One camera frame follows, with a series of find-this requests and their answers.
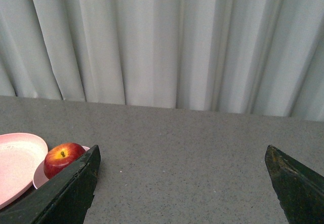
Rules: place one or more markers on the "pink small bowl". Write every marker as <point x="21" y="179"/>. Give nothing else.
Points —
<point x="39" y="177"/>

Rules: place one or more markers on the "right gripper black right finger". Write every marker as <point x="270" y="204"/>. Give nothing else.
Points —
<point x="298" y="188"/>

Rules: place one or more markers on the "white pleated curtain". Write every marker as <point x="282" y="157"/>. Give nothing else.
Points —
<point x="261" y="57"/>

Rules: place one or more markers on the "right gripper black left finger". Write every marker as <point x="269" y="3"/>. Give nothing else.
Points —
<point x="63" y="199"/>

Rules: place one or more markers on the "red yellow apple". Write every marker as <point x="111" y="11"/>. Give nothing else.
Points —
<point x="60" y="157"/>

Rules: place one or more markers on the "pink round plate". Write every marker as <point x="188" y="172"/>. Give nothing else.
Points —
<point x="21" y="154"/>

